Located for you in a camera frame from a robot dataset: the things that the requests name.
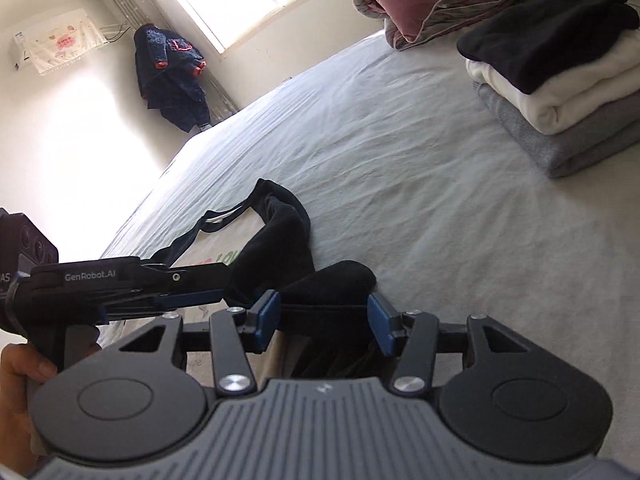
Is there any bed with grey sheet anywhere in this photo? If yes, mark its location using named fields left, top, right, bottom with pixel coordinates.
left=97, top=30, right=640, bottom=461

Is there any folded white garment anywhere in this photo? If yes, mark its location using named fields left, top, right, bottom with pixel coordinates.
left=465, top=5, right=640, bottom=135

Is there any hanging dark blue jacket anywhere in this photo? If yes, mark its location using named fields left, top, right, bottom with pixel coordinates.
left=134, top=24, right=211, bottom=133

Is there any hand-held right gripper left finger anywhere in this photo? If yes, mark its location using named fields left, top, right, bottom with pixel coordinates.
left=120, top=290, right=281, bottom=396

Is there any air conditioner with printed cover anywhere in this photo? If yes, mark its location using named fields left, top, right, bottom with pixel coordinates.
left=9, top=8, right=108, bottom=77

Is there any folded black garment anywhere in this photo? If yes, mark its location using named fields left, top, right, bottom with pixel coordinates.
left=457, top=0, right=630, bottom=95

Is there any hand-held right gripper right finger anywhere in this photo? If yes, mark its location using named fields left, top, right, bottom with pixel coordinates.
left=367, top=293, right=521, bottom=397

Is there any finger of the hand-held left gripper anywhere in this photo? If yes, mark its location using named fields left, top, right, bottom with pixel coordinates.
left=100, top=290, right=223, bottom=323
left=140, top=261, right=233, bottom=293

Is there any person's left hand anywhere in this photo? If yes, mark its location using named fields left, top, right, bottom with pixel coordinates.
left=0, top=344, right=58, bottom=441

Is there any folded grey pink quilt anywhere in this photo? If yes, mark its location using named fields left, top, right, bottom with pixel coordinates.
left=351, top=0, right=561, bottom=51

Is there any beige black bear print sweatshirt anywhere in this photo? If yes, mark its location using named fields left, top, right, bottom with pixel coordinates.
left=97, top=178, right=381, bottom=386

